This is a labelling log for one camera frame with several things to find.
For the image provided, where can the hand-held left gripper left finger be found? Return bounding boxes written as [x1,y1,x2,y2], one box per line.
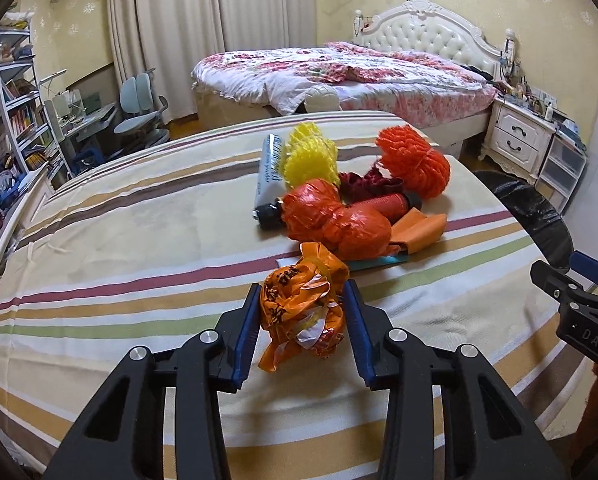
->
[44,282,262,480]

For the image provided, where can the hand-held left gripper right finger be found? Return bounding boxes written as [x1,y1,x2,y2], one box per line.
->
[343,279,567,480]

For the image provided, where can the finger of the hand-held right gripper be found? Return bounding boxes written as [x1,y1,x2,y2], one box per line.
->
[569,251,598,306]
[530,260,595,311]

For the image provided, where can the orange printed plastic bag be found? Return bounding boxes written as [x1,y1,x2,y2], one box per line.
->
[259,242,351,373]

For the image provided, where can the trash bin with black bag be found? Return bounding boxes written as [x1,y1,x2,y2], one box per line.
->
[472,170,575,273]

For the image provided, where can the red-orange plastic bag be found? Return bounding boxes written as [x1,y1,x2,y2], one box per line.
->
[281,178,397,261]

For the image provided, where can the orange wrapper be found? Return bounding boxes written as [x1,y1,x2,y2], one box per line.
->
[389,208,448,256]

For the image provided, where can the red bottle with black cap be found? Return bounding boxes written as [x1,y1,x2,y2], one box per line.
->
[346,191,424,221]

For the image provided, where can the yellow foam fruit net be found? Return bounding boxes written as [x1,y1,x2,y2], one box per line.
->
[284,121,341,191]

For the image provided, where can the orange foam fruit net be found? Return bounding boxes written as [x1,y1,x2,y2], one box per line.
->
[375,125,451,200]

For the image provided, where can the teal card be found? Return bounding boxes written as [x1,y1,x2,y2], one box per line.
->
[346,252,411,273]

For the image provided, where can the plastic drawer unit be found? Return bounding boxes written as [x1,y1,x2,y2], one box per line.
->
[536,125,590,201]

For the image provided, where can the striped bed sheet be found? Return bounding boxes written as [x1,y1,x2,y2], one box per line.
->
[0,110,598,466]

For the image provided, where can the dark red cloth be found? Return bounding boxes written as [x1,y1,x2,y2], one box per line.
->
[338,162,405,206]

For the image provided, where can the white nightstand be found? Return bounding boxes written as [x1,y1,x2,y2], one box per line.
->
[479,95,560,176]

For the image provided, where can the white tube black cap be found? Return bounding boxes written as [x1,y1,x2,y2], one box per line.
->
[251,132,292,221]

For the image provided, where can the group of small bottles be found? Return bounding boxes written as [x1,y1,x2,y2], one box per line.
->
[496,45,560,121]

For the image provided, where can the pink floral quilt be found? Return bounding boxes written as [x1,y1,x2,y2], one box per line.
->
[191,42,497,133]

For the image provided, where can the pale blue desk chair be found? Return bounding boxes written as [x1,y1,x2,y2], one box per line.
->
[113,72,172,148]

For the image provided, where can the grey study desk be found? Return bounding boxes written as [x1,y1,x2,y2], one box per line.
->
[44,87,120,161]

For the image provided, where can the white tufted bed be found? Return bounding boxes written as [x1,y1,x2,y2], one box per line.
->
[193,0,519,158]

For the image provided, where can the blue plastic basket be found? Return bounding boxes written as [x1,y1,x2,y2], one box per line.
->
[0,157,28,206]

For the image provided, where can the cream curtains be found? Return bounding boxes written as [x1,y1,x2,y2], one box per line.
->
[106,0,320,131]

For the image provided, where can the white bookshelf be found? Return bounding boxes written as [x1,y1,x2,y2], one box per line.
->
[0,10,72,181]

